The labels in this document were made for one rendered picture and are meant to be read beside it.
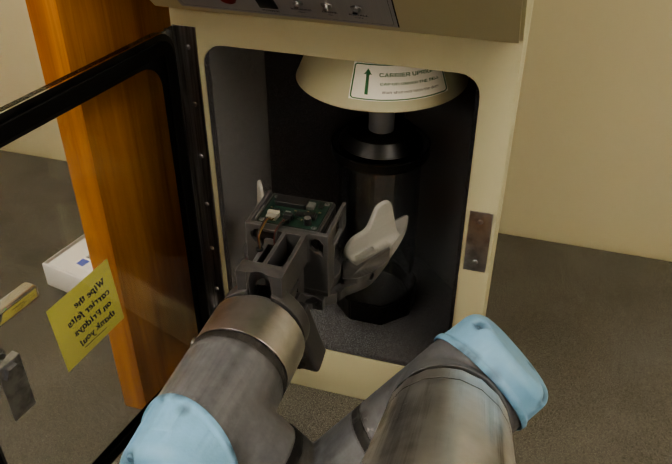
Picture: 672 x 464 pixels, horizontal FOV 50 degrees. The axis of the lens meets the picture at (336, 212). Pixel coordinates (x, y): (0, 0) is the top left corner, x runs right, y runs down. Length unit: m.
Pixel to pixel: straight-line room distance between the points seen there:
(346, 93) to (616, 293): 0.58
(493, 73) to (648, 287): 0.59
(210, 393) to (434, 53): 0.34
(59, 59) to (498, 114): 0.38
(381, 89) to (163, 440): 0.38
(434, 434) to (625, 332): 0.75
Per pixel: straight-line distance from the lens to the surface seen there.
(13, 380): 0.63
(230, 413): 0.47
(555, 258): 1.16
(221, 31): 0.69
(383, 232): 0.66
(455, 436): 0.33
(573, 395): 0.95
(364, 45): 0.64
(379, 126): 0.77
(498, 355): 0.45
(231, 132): 0.77
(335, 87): 0.69
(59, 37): 0.67
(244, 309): 0.52
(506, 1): 0.54
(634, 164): 1.16
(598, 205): 1.19
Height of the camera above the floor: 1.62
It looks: 34 degrees down
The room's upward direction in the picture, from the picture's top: straight up
